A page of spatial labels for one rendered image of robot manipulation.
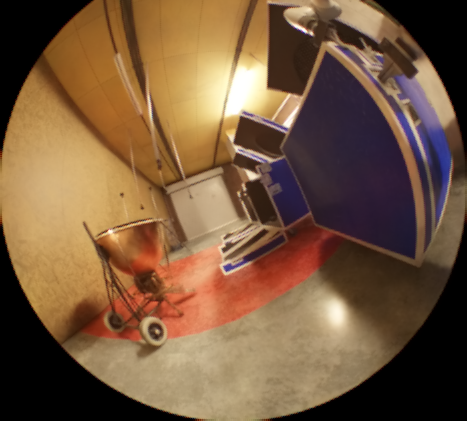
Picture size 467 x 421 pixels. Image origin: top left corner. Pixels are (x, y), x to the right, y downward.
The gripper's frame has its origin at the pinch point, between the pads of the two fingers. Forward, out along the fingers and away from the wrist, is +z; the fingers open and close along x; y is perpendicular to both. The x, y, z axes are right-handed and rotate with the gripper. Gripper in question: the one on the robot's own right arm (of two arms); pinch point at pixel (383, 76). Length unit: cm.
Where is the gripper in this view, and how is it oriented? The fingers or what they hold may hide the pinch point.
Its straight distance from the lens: 60.9
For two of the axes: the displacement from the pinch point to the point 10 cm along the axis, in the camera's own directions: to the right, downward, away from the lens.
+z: 1.4, 0.9, 9.9
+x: 4.0, 9.1, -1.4
